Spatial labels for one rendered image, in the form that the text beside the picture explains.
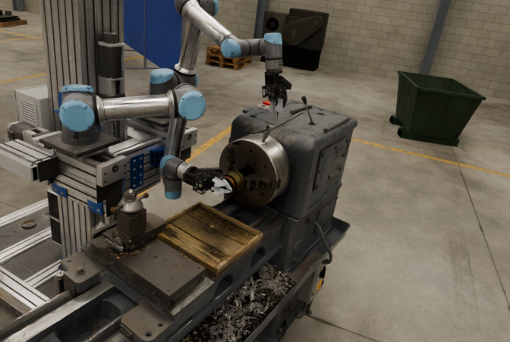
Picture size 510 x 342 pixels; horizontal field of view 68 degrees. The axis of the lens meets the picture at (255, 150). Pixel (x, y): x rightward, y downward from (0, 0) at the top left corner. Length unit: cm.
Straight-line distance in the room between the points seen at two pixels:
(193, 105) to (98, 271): 69
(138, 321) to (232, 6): 1163
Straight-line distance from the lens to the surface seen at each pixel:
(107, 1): 191
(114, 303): 140
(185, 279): 127
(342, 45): 1160
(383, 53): 1153
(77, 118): 151
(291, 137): 170
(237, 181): 155
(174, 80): 201
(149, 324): 125
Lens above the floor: 182
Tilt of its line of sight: 23 degrees down
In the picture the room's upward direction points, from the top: 8 degrees clockwise
